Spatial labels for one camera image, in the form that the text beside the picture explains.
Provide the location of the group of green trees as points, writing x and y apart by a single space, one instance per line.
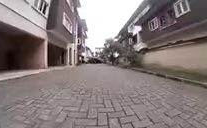
119 53

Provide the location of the grey brick paved road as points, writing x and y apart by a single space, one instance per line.
101 90

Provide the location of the row of distant buildings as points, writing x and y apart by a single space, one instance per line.
83 46

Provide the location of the brown building with white windows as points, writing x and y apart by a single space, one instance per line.
177 23
59 23

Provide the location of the grassy verge with kerb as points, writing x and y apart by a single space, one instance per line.
187 77

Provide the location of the grey concrete pavement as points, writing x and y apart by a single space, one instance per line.
17 74

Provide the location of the cream building with open garage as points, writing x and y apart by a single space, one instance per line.
17 20

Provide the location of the pale boundary wall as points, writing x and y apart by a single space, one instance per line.
181 56

